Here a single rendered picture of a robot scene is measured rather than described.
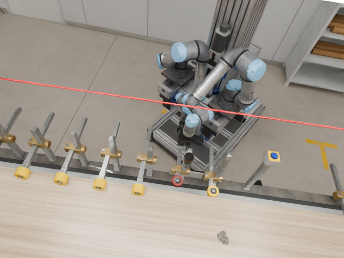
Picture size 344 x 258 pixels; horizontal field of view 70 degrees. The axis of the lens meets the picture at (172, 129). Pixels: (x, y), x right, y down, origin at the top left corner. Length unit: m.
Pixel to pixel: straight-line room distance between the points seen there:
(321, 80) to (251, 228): 3.00
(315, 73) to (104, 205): 3.62
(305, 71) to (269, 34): 0.81
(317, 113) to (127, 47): 2.94
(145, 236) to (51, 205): 0.61
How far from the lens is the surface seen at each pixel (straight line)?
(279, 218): 1.86
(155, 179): 1.95
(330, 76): 4.47
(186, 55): 1.57
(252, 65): 1.44
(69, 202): 1.74
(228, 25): 1.82
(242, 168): 2.97
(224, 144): 2.81
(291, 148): 3.39
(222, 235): 1.67
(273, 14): 3.90
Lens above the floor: 2.49
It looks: 55 degrees down
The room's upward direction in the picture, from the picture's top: 9 degrees clockwise
